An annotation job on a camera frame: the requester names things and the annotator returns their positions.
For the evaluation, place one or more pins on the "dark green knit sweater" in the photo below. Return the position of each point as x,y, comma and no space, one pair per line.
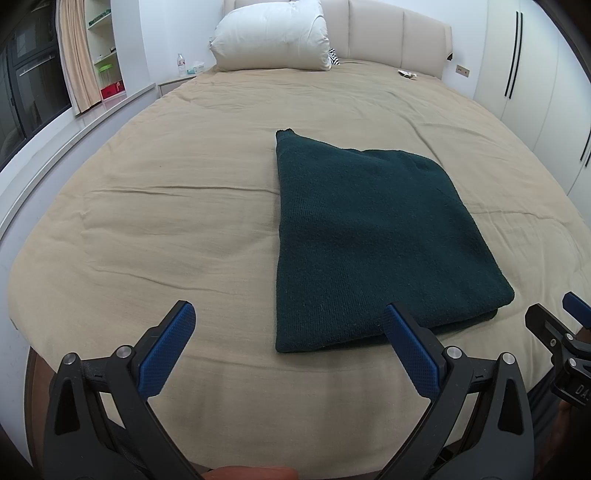
369,230

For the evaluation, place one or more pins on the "green container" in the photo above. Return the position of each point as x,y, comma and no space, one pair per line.
105,68

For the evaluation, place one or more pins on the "black white striped cloth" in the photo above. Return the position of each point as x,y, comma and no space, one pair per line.
334,56

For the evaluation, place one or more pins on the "white nightstand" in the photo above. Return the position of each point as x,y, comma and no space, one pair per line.
178,85

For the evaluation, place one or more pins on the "beige curtain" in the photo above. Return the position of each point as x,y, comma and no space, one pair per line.
76,60

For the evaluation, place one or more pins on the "white window ledge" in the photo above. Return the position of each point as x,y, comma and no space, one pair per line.
69,143

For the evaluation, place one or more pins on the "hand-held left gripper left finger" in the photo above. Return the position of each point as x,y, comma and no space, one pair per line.
168,346

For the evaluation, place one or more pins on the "clear water bottle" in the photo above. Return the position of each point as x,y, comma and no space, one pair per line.
181,65

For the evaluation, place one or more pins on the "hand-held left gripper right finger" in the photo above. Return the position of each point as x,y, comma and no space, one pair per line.
411,346

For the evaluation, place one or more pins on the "wall socket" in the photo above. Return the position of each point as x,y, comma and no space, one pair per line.
463,70

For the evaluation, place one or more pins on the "white wardrobe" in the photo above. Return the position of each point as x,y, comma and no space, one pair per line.
545,69

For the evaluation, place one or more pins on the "person's right forearm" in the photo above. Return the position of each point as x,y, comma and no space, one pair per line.
572,434

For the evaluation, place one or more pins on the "bed with beige sheet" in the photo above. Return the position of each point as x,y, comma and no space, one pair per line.
184,184

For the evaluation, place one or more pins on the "person's grey pants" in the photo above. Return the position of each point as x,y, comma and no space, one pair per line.
542,424

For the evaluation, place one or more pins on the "dark window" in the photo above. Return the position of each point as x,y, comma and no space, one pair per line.
27,78

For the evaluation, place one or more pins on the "person's left hand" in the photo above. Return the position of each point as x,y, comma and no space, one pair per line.
249,474

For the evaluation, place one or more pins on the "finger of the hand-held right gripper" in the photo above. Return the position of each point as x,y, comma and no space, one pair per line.
577,305
545,325

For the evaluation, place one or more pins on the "tissue box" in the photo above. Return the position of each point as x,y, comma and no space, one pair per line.
196,68

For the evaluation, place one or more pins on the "white shelf unit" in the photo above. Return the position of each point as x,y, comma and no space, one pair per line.
104,41

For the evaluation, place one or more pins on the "small item on bed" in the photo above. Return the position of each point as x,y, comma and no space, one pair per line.
407,74

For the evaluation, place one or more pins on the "white pillow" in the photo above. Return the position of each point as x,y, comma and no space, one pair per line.
272,37

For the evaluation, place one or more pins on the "red box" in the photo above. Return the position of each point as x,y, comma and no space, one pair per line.
112,90

